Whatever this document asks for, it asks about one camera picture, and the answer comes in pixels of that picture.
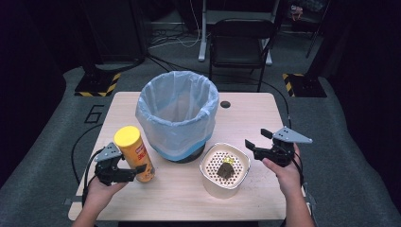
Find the brown tea bag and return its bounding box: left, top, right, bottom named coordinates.
left=216, top=156, right=236, bottom=180

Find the striped black stand base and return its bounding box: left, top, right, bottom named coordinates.
left=74, top=72, right=122, bottom=97
left=282, top=73, right=328, bottom=98

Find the black folding chair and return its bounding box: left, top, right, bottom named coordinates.
left=208, top=18, right=276, bottom=93

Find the beige strainer container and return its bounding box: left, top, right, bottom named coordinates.
left=199, top=142, right=252, bottom=200

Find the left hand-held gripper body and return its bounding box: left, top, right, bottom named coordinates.
left=94, top=142, right=137, bottom=186

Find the person's right hand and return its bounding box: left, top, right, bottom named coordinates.
left=262, top=143, right=305, bottom=197

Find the yellow chip can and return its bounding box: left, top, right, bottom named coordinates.
left=113, top=125, right=156, bottom=183

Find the bin with blue liner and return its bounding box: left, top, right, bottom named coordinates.
left=135, top=70, right=220, bottom=163

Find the white desk frame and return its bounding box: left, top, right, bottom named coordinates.
left=198, top=0, right=282, bottom=66

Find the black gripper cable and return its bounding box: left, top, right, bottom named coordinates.
left=70, top=123, right=105, bottom=209
left=217, top=74, right=305, bottom=187

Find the black trash bin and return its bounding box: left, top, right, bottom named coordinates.
left=165, top=141, right=207, bottom=165

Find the person's left hand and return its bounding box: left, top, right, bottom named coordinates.
left=82, top=175, right=129, bottom=216

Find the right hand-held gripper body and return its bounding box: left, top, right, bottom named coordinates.
left=253, top=126, right=314, bottom=167

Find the dark cabinet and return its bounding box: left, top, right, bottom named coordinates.
left=80, top=0, right=148, bottom=64

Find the white floor cable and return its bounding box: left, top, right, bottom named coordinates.
left=148, top=0, right=202, bottom=50

